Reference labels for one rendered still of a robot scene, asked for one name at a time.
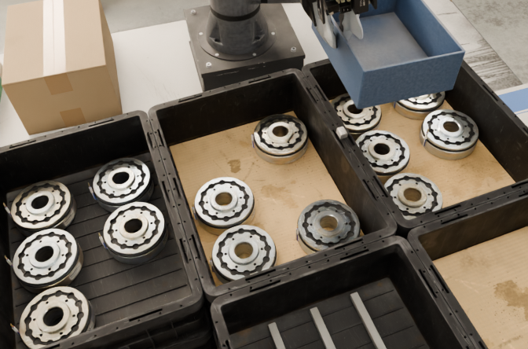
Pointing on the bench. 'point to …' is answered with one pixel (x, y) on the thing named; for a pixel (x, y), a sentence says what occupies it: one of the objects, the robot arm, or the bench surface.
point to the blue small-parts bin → (395, 49)
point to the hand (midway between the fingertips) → (336, 36)
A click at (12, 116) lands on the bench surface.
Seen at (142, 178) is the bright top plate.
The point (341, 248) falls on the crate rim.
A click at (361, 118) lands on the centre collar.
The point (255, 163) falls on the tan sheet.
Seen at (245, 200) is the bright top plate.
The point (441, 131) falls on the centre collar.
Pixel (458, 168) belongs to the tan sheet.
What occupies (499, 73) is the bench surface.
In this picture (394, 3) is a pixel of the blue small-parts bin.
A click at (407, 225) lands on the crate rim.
